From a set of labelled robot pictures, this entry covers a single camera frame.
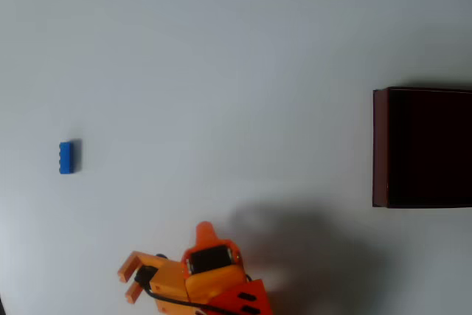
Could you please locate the dark red box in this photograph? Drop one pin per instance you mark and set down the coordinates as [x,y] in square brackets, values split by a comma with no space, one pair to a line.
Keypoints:
[424,149]

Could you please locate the orange gripper with servo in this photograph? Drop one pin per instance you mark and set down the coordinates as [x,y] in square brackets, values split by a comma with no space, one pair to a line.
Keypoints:
[213,258]

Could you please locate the orange forked camera mount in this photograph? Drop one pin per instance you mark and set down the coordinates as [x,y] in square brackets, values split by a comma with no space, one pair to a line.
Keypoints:
[169,278]

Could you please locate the small blue lego brick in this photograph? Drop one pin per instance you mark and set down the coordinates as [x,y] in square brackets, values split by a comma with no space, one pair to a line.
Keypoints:
[67,158]

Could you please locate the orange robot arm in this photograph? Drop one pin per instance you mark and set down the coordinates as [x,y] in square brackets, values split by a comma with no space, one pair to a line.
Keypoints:
[250,298]

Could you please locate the small black camera module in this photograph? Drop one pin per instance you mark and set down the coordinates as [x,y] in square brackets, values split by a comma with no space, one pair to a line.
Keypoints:
[145,275]

